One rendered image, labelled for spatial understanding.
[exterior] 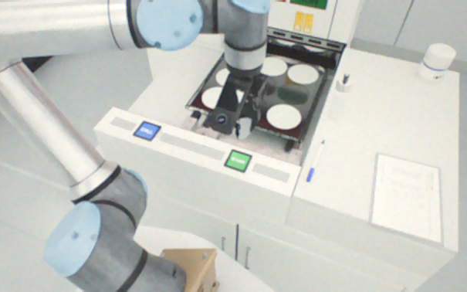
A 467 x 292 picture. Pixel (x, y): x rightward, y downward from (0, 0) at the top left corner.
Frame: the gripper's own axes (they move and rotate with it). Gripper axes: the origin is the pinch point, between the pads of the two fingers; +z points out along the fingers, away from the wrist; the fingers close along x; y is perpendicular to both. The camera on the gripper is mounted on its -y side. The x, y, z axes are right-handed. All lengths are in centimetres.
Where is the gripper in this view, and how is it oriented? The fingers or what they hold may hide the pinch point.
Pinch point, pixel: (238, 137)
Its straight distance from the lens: 80.8
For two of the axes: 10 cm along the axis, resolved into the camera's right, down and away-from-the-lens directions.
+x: -9.1, -3.1, 2.6
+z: 0.0, 6.5, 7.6
